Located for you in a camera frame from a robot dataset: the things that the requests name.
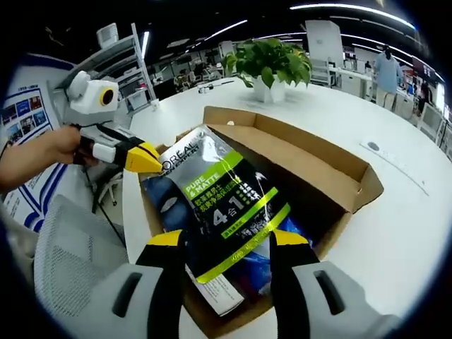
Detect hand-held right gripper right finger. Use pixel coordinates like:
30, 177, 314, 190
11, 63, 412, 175
268, 228, 400, 339

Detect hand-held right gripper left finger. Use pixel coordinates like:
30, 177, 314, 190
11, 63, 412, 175
83, 229, 188, 339

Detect blue soft pad pack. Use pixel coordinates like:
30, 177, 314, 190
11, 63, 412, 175
243, 215, 314, 308

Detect black green soft item pack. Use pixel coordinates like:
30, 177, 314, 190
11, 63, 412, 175
141, 124, 292, 317

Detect brown cardboard shoe box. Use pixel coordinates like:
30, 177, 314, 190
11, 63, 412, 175
139, 105, 385, 338

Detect white ventilated box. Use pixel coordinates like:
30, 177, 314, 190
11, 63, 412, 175
97, 23, 119, 49

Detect person's left hand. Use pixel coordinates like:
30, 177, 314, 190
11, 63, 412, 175
52, 125, 84, 165

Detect grey metal shelf rack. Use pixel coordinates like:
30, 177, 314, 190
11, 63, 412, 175
56, 23, 158, 117

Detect grey mesh office chair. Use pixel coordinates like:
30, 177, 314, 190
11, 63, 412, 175
33, 194, 131, 339

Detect ceiling light strips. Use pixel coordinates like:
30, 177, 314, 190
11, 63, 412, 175
139, 2, 417, 60

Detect potted green plant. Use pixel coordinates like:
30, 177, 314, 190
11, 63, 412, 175
221, 37, 314, 104

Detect white office chairs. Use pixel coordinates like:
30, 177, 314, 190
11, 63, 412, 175
415, 100, 452, 160

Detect blue white wall poster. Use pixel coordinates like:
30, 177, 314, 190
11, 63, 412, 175
0, 52, 70, 234

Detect white table cable cover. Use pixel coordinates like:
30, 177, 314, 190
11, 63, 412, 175
359, 139, 431, 197

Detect red wall screen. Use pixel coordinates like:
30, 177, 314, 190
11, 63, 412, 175
411, 56, 439, 83

